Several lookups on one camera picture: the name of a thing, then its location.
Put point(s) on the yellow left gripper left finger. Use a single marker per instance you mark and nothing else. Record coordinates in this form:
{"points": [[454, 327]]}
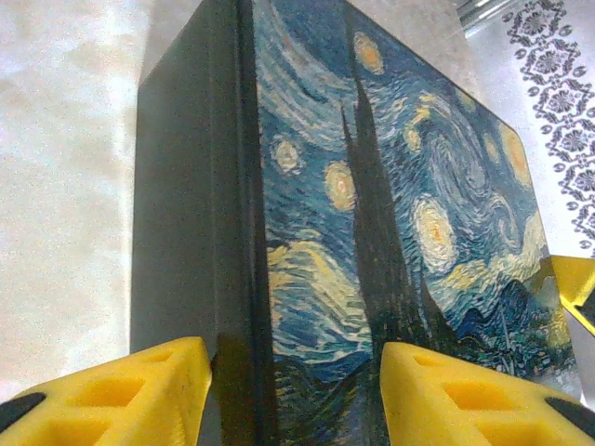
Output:
{"points": [[107, 404]]}

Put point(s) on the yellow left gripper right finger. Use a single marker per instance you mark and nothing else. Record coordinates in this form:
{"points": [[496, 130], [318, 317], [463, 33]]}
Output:
{"points": [[465, 409]]}

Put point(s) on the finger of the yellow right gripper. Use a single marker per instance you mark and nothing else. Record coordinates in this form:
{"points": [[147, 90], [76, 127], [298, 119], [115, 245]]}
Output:
{"points": [[576, 279]]}

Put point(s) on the starry night painted tin box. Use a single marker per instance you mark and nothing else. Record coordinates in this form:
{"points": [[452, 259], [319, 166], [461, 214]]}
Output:
{"points": [[325, 186]]}

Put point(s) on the aluminium extrusion frame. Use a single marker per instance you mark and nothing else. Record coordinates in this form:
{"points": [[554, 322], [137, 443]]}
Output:
{"points": [[483, 9]]}

